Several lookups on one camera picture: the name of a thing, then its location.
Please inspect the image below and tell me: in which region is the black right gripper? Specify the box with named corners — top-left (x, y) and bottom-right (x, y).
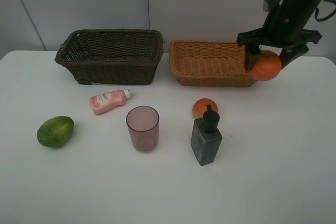
top-left (237, 6), bottom-right (322, 71)

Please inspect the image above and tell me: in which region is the orange tangerine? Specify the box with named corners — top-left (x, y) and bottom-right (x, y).
top-left (250, 50), bottom-right (282, 81)

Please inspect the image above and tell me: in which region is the red yellow peach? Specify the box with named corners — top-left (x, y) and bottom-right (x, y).
top-left (192, 98), bottom-right (218, 119)

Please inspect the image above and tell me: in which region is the dark grey pump bottle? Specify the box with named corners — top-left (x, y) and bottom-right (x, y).
top-left (191, 104), bottom-right (222, 166)

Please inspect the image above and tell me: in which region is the translucent purple plastic cup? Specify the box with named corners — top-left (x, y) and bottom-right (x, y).
top-left (126, 106), bottom-right (160, 152)

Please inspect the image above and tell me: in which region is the pink lotion bottle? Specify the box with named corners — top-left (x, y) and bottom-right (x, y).
top-left (90, 89), bottom-right (132, 115)

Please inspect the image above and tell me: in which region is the green papaya fruit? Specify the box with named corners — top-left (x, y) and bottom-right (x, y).
top-left (37, 116), bottom-right (75, 148)

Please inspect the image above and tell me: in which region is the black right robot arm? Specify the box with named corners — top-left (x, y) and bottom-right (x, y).
top-left (236, 0), bottom-right (335, 72)

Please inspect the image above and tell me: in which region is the tan wicker basket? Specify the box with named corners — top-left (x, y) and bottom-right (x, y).
top-left (169, 40), bottom-right (257, 87)

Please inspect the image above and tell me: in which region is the dark brown wicker basket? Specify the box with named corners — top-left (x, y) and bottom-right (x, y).
top-left (55, 29), bottom-right (163, 86)

